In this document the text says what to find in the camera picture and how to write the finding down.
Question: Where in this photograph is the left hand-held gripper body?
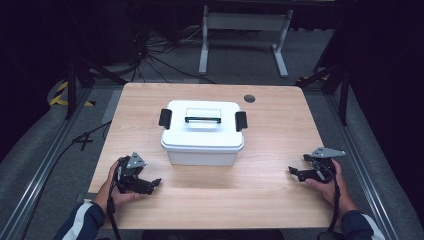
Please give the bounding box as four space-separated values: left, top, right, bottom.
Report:
114 152 156 195

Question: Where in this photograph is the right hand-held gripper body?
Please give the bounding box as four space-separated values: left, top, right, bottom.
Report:
304 146 347 184

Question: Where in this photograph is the person's left hand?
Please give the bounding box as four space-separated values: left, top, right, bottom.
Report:
93 159 145 214

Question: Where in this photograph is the person's right hand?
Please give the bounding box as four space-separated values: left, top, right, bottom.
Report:
304 158 358 215

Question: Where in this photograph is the white plastic storage box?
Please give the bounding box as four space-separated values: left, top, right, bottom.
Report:
161 138 245 167

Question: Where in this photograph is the black tripod stand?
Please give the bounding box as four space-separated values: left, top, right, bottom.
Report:
63 54 128 120
295 63 352 127

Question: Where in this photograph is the black curtain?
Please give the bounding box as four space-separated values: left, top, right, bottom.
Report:
0 0 111 164
319 0 424 221

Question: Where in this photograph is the right hand-held gripper black cable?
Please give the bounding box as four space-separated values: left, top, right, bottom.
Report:
308 158 342 234

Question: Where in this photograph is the hand-held gripper black cable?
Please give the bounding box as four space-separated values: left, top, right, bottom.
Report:
308 158 342 234
105 163 123 240

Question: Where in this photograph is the left hand-held gripper black cable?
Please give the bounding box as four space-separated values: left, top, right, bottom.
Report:
105 163 123 240

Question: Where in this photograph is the grey metal floor rail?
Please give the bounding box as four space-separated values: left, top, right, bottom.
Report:
0 85 95 240
323 93 403 240

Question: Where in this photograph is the white box lid black handle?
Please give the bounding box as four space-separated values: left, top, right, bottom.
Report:
158 99 249 153

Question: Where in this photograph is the long black floor cable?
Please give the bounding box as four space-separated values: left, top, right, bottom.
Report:
19 120 113 240

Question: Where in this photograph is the bundle of black floor cables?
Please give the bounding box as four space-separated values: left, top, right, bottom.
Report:
128 16 218 85

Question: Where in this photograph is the grey metal desk frame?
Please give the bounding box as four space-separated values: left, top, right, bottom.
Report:
198 4 294 80

